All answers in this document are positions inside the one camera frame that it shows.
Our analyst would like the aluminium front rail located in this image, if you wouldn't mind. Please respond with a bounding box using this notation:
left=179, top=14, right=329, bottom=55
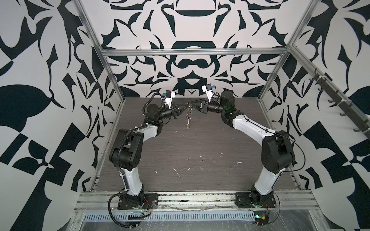
left=73, top=190, right=320, bottom=212

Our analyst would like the aluminium frame back bar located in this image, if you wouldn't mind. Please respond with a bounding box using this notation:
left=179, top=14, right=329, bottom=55
left=101, top=48, right=287, bottom=57

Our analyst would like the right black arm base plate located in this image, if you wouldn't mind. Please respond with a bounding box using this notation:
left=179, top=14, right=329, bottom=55
left=235, top=192, right=276, bottom=208

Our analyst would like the white slotted cable duct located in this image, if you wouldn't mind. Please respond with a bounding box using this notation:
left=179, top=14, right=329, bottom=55
left=83, top=211, right=255, bottom=222

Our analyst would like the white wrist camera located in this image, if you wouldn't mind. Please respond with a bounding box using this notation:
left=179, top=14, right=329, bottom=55
left=162, top=90, right=176, bottom=109
left=201, top=84, right=216, bottom=103

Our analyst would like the right small circuit board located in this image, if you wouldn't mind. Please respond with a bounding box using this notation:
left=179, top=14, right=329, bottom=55
left=254, top=211, right=269, bottom=226

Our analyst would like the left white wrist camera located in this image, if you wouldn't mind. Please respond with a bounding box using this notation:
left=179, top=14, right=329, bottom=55
left=162, top=90, right=176, bottom=109

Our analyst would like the grey hook rack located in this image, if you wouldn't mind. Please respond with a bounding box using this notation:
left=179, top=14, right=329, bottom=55
left=310, top=73, right=370, bottom=139

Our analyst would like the silver key ring chain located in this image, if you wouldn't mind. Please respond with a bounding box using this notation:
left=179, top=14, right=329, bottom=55
left=185, top=105, right=194, bottom=129

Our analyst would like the left black corrugated cable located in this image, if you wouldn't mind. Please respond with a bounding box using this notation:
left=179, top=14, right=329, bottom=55
left=107, top=189, right=151, bottom=229

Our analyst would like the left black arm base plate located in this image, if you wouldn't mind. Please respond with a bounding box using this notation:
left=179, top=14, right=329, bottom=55
left=118, top=193, right=159, bottom=210

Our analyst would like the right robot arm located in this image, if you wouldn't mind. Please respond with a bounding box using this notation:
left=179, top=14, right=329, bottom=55
left=190, top=90, right=295, bottom=208

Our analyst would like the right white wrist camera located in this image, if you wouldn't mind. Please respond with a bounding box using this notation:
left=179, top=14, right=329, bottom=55
left=201, top=84, right=216, bottom=103

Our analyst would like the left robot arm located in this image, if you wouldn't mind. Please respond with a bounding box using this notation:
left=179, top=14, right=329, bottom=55
left=109, top=103, right=189, bottom=204

